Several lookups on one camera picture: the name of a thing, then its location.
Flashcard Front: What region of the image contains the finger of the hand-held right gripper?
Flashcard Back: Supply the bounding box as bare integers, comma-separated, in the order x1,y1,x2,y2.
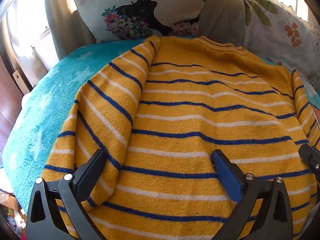
299,142,320,183

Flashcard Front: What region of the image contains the beige curtain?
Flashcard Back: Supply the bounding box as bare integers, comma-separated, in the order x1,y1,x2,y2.
5,0,247,92

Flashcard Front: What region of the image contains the yellow striped sweater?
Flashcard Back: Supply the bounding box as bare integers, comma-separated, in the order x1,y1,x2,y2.
40,35,320,240

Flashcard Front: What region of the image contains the wooden wardrobe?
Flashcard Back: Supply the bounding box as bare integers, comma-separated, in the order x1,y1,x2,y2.
0,17,33,154

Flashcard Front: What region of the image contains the floral figure print pillow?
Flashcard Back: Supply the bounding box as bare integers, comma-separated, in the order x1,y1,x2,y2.
64,0,212,43

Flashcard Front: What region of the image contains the teal cartoon fleece blanket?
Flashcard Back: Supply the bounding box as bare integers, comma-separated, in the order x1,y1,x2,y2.
2,38,320,213

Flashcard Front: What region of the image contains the leaf print pillow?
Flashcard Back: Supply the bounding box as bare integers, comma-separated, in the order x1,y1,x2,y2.
239,0,320,92

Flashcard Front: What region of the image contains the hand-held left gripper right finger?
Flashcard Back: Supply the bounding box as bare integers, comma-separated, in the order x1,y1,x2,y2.
211,149,293,240

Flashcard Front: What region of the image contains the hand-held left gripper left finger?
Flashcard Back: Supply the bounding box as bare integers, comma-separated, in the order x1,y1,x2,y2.
26,149,108,240

